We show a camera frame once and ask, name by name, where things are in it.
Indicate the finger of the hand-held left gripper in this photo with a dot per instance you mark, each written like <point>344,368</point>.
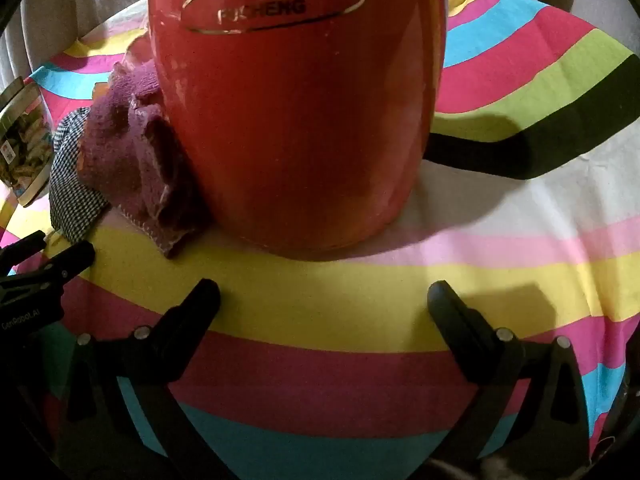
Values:
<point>65,262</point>
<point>25,250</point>

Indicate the black white checkered cloth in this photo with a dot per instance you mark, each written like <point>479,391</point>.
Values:
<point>70,195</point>

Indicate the printed packet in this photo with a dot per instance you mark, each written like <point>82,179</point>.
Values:
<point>25,145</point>

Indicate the rainbow striped tablecloth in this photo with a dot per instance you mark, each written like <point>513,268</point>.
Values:
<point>320,300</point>

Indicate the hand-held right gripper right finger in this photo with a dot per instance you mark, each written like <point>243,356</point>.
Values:
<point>450,310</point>

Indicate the magenta knitted hat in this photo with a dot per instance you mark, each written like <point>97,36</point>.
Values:
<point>125,145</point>

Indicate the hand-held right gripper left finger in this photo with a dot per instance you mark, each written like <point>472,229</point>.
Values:
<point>192,305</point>

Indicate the red thermos flask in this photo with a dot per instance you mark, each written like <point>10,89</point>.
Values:
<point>300,110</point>

